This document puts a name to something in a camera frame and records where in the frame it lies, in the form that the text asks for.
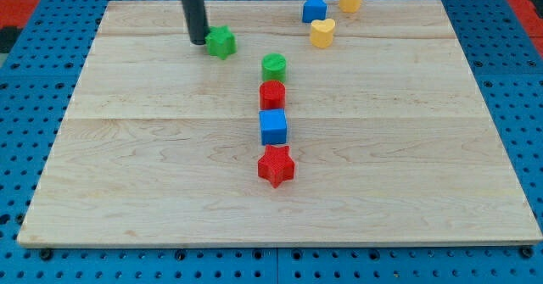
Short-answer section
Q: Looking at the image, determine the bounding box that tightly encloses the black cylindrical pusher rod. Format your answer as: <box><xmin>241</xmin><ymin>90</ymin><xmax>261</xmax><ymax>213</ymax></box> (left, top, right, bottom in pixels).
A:
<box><xmin>182</xmin><ymin>0</ymin><xmax>210</xmax><ymax>45</ymax></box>

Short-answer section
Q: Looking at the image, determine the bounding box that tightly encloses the green star block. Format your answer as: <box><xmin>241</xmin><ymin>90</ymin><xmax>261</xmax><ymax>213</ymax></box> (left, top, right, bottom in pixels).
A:
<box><xmin>205</xmin><ymin>25</ymin><xmax>237</xmax><ymax>60</ymax></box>

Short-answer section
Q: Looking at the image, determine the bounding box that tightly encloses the yellow heart block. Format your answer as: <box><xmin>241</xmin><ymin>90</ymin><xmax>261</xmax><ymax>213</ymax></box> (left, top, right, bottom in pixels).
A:
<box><xmin>310</xmin><ymin>19</ymin><xmax>336</xmax><ymax>48</ymax></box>

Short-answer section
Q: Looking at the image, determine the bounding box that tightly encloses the red star block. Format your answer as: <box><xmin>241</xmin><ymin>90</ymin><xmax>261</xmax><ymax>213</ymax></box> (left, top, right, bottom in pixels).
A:
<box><xmin>257</xmin><ymin>145</ymin><xmax>295</xmax><ymax>188</ymax></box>

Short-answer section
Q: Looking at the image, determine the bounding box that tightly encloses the green cylinder block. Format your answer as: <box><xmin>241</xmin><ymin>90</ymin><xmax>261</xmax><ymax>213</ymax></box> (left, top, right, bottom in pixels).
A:
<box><xmin>261</xmin><ymin>53</ymin><xmax>287</xmax><ymax>82</ymax></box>

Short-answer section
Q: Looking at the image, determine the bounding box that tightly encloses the blue triangular prism block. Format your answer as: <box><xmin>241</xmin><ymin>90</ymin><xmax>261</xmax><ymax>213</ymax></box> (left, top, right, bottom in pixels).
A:
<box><xmin>302</xmin><ymin>0</ymin><xmax>327</xmax><ymax>23</ymax></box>

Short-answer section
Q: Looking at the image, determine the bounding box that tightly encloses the red cylinder block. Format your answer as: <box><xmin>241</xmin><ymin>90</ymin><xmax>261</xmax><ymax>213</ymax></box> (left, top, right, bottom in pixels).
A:
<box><xmin>259</xmin><ymin>80</ymin><xmax>286</xmax><ymax>110</ymax></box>

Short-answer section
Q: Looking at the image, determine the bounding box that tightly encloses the blue cube block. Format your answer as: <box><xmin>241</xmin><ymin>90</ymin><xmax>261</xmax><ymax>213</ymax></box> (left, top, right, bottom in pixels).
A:
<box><xmin>259</xmin><ymin>109</ymin><xmax>288</xmax><ymax>145</ymax></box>

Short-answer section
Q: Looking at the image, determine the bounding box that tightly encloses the light wooden board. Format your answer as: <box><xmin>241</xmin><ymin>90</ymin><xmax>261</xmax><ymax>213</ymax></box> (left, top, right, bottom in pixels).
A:
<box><xmin>18</xmin><ymin>0</ymin><xmax>542</xmax><ymax>248</ymax></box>

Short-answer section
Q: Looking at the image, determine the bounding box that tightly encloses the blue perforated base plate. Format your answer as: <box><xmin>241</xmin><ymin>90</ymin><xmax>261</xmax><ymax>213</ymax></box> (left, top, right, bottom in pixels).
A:
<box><xmin>1</xmin><ymin>0</ymin><xmax>542</xmax><ymax>283</ymax></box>

